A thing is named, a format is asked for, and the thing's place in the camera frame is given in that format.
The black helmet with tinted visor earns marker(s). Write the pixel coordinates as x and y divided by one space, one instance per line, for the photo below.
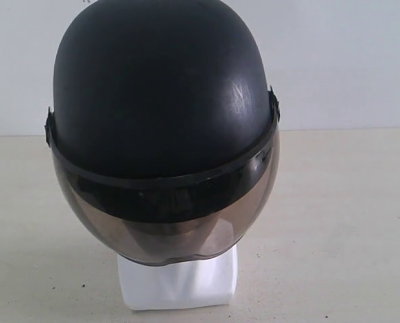
164 133

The white mannequin head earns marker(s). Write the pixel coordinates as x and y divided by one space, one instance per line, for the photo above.
184 285

